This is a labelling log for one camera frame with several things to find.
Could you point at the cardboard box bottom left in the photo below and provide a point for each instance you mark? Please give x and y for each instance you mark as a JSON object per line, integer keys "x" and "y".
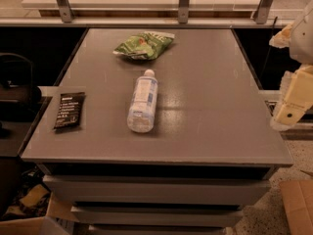
{"x": 58, "y": 220}

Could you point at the left metal bracket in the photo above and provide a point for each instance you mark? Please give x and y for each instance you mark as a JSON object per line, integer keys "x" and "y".
{"x": 65, "y": 11}

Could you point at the cardboard box right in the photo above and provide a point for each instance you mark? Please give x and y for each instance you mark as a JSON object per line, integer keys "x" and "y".
{"x": 298, "y": 203}

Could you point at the green chip bag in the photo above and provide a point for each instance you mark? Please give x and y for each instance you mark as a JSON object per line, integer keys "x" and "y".
{"x": 147, "y": 45}

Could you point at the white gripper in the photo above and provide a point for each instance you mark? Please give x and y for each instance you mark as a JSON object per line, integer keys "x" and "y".
{"x": 303, "y": 38}

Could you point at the grey drawer cabinet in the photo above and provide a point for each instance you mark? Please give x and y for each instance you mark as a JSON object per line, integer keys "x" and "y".
{"x": 211, "y": 152}

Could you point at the yellow sponge on floor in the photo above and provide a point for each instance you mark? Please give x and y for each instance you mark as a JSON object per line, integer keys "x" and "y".
{"x": 33, "y": 197}

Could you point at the middle metal bracket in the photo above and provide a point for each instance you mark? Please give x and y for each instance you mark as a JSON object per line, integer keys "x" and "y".
{"x": 183, "y": 11}

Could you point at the cardboard box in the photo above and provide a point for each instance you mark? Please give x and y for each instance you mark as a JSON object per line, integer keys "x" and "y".
{"x": 298, "y": 203}
{"x": 58, "y": 220}

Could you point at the clear blue-label plastic bottle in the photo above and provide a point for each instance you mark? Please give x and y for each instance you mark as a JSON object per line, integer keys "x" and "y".
{"x": 141, "y": 115}

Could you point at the black chair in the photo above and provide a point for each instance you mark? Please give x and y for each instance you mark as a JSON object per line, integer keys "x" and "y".
{"x": 19, "y": 94}

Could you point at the black snack packet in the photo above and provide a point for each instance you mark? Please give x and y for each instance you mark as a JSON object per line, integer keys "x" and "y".
{"x": 70, "y": 109}

